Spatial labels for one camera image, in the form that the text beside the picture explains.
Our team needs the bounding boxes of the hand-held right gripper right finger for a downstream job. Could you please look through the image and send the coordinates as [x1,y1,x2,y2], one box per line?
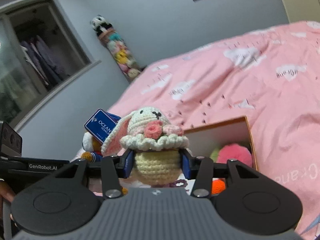
[180,149,261,198]

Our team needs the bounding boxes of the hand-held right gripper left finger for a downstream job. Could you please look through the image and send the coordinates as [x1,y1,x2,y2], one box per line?
[54,149,135,199]

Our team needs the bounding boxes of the crochet bunny toy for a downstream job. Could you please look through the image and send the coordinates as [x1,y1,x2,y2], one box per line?
[101,106,190,188]

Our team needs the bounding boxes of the orange cardboard box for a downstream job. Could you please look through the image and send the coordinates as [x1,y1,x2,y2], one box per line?
[183,116,258,172]

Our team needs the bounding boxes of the person's left hand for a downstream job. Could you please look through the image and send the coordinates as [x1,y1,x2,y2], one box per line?
[0,181,17,204]

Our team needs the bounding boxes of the orange crochet toy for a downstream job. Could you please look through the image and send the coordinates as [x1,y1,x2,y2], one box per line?
[211,177,227,195]

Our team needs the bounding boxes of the duck plush toy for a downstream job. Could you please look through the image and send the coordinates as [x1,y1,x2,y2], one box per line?
[80,114,129,196]

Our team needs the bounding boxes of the plush toy with blue tag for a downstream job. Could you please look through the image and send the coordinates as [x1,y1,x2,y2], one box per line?
[84,109,121,144]

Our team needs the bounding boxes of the window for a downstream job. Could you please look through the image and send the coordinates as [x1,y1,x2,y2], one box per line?
[0,0,102,131]

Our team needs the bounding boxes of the hanging plush toy holder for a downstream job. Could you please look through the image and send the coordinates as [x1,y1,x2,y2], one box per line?
[97,29,143,83]

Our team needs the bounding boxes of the hanging clothes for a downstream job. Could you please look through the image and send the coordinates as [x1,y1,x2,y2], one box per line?
[19,34,69,87]

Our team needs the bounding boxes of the panda plush toy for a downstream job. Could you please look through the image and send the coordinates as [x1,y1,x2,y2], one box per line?
[90,15,113,37]

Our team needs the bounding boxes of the cream wardrobe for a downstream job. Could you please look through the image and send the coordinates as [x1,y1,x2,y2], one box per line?
[274,0,320,23]

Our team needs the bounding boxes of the pink plush ball keychain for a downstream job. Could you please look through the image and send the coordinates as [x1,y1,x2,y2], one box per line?
[210,144,253,171]

